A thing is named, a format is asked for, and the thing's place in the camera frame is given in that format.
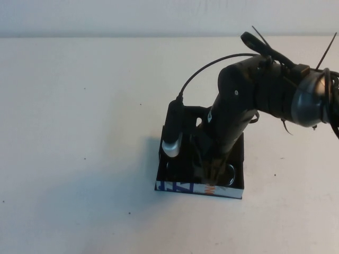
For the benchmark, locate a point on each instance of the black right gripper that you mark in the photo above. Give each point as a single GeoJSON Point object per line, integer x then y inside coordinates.
{"type": "Point", "coordinates": [227, 127]}

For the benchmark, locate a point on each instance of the black frame glasses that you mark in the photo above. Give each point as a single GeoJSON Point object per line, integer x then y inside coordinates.
{"type": "Point", "coordinates": [231, 175]}

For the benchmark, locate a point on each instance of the black glasses case printed front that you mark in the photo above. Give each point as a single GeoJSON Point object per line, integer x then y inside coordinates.
{"type": "Point", "coordinates": [185, 191]}

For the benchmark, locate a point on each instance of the black zip tie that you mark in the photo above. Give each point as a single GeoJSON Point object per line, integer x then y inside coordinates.
{"type": "Point", "coordinates": [286, 127]}
{"type": "Point", "coordinates": [325, 51]}
{"type": "Point", "coordinates": [262, 39]}

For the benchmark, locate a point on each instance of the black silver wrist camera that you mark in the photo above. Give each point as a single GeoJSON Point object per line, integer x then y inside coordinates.
{"type": "Point", "coordinates": [172, 132]}

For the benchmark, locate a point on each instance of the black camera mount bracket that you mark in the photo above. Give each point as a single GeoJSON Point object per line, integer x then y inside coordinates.
{"type": "Point", "coordinates": [193, 116]}

